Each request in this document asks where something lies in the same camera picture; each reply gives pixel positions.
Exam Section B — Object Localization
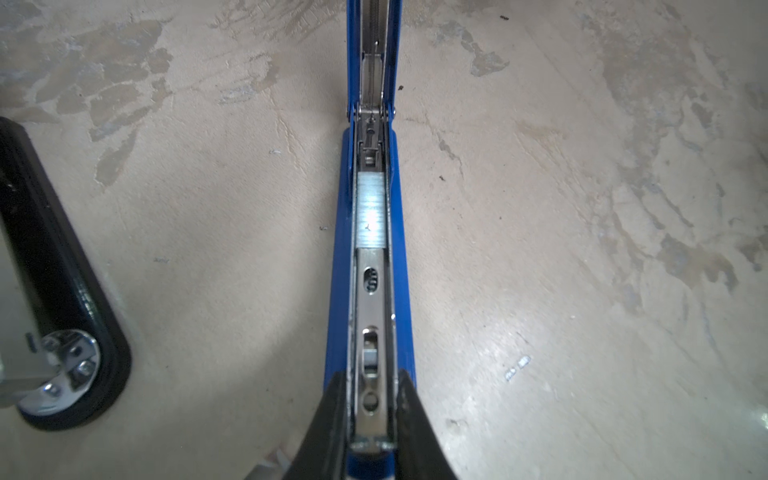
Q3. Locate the black stapler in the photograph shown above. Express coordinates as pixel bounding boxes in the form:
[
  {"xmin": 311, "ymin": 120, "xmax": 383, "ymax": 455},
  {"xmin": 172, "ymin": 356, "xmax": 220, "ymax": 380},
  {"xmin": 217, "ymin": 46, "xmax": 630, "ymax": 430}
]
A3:
[{"xmin": 1, "ymin": 118, "xmax": 132, "ymax": 431}]

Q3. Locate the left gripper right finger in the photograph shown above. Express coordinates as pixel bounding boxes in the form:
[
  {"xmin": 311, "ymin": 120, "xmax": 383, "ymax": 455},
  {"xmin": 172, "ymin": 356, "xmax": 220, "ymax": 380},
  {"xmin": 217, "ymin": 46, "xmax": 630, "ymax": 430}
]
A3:
[{"xmin": 395, "ymin": 369, "xmax": 458, "ymax": 480}]

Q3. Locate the red white staple box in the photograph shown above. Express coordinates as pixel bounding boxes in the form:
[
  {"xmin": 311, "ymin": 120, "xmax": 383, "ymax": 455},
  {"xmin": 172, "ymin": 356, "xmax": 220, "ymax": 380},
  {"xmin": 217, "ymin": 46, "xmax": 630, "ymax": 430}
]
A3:
[{"xmin": 244, "ymin": 432, "xmax": 303, "ymax": 480}]

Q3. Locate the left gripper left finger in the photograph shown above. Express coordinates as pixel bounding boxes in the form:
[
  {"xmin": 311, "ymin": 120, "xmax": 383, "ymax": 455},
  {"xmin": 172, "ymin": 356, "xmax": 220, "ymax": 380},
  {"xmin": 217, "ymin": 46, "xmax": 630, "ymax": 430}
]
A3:
[{"xmin": 283, "ymin": 372, "xmax": 348, "ymax": 480}]

